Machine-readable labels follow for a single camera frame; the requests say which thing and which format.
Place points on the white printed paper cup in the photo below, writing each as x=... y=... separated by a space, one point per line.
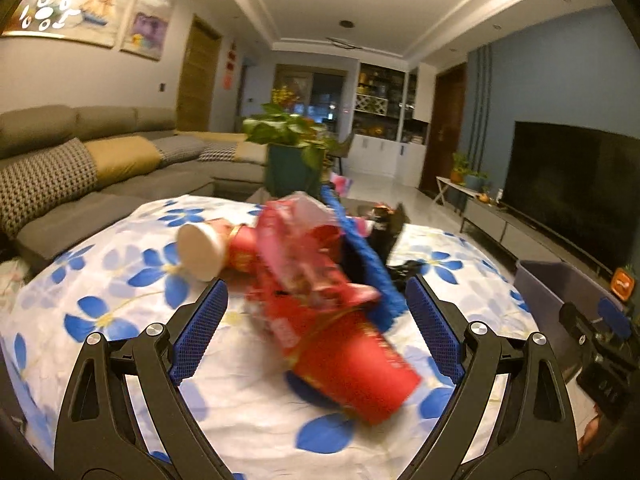
x=200 y=250

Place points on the balcony glass door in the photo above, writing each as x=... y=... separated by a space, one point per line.
x=325 y=95

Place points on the orange square sign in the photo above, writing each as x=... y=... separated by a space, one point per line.
x=624 y=284

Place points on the light wooden door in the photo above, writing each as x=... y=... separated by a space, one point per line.
x=199 y=77

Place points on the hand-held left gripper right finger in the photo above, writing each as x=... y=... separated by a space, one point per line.
x=435 y=330

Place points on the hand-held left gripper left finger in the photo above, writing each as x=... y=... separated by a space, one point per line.
x=200 y=330

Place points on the small potted plant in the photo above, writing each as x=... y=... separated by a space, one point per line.
x=459 y=166
x=475 y=180

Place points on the pink plastic bag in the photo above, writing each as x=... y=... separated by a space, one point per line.
x=310 y=250

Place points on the small pink bag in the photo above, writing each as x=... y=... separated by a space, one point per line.
x=342 y=184

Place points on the grey plastic bin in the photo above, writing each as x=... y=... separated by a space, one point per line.
x=547 y=285

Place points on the grey sectional sofa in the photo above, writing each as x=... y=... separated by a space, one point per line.
x=150 y=187

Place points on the purple wall painting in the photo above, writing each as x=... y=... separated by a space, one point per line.
x=148 y=22

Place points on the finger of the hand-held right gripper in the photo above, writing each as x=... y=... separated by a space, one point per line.
x=614 y=316

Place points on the red wall decorations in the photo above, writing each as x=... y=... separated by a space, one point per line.
x=231 y=62

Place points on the mustard yellow cushion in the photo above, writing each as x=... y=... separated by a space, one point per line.
x=251 y=152
x=122 y=157

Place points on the blue floral tablecloth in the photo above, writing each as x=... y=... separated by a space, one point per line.
x=250 y=410

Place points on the green leafy plant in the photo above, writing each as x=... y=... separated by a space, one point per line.
x=280 y=127

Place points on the ceiling lamp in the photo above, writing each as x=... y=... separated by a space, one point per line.
x=345 y=42

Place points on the large red paper cup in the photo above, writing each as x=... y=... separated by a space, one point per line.
x=360 y=365

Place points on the sailboat wall painting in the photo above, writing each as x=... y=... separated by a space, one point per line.
x=75 y=5

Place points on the black television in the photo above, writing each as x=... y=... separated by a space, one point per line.
x=575 y=190

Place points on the white side table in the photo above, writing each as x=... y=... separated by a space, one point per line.
x=450 y=185

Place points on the large houndstooth cushion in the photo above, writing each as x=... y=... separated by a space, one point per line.
x=45 y=180

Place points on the dark green planter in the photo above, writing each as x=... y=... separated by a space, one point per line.
x=292 y=172

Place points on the white display cabinet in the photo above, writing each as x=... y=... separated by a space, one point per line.
x=385 y=150

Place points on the small orange ornament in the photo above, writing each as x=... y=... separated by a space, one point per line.
x=485 y=198

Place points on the dark wooden door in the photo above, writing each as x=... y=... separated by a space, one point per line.
x=445 y=130

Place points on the grey television stand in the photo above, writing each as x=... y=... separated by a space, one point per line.
x=505 y=230

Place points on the gold rimmed red paper cup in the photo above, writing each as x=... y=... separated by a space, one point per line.
x=245 y=250

